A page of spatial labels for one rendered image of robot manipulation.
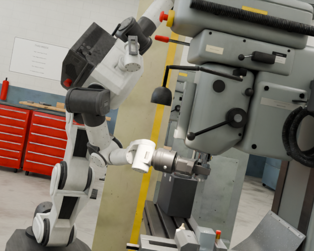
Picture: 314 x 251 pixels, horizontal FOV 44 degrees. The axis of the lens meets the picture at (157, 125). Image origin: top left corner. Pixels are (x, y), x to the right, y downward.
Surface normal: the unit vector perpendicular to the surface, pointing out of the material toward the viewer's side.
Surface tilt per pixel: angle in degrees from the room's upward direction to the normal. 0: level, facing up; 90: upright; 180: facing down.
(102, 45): 59
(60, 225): 28
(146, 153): 68
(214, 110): 90
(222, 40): 90
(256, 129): 90
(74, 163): 94
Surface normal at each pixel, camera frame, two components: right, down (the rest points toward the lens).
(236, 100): 0.11, 0.07
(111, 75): 0.48, -0.40
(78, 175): 0.47, -0.02
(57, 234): 0.38, 0.36
